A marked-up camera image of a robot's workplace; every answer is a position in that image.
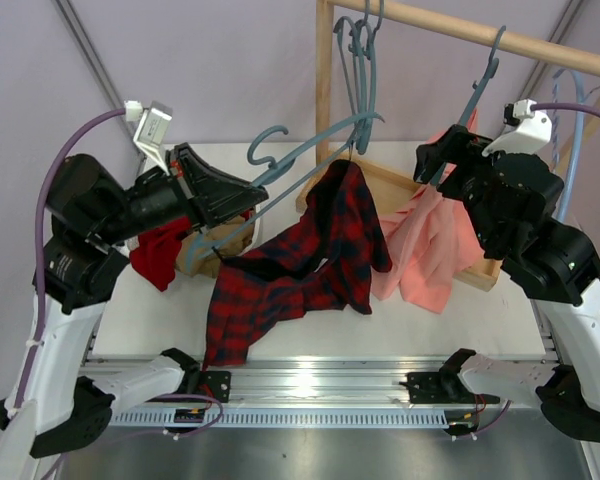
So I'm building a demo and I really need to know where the red plaid skirt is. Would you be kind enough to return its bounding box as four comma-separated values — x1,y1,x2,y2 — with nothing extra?
203,160,392,367

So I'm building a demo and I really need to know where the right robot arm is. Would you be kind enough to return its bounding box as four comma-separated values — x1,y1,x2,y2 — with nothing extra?
414,125,600,443

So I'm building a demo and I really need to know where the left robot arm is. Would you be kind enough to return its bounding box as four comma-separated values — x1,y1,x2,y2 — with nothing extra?
0,144,268,474

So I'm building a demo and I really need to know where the light blue hanger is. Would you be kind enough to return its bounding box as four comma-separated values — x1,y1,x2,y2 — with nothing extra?
551,68,588,222

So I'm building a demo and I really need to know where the teal hanger holding shirt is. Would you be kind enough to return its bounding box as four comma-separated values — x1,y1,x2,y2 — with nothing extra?
427,25,508,189

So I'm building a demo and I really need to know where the wooden clothes rack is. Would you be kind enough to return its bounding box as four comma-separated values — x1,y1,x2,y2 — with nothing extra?
295,0,600,292

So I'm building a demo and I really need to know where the red garment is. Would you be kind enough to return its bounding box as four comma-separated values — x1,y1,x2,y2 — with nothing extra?
129,217,192,292

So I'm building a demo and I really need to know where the pink shirt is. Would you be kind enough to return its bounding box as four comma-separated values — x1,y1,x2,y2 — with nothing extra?
369,107,484,315

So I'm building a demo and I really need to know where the tan garment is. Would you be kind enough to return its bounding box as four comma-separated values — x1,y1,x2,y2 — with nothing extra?
175,209,258,278

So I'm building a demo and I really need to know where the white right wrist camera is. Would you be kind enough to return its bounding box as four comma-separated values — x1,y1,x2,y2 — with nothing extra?
482,99,553,157

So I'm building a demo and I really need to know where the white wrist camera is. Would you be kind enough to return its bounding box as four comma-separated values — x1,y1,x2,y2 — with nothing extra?
482,99,553,157
123,100,173,174

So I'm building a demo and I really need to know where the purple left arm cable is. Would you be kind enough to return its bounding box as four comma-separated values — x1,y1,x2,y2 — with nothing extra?
9,109,131,480

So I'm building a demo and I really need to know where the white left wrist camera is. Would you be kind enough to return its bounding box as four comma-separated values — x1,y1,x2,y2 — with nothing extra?
123,100,173,174

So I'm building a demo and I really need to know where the white slotted cable duct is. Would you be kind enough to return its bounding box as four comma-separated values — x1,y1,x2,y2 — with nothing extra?
110,406,455,429

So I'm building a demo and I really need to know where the aluminium mounting rail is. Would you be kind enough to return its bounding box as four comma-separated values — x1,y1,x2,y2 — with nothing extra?
79,355,556,414

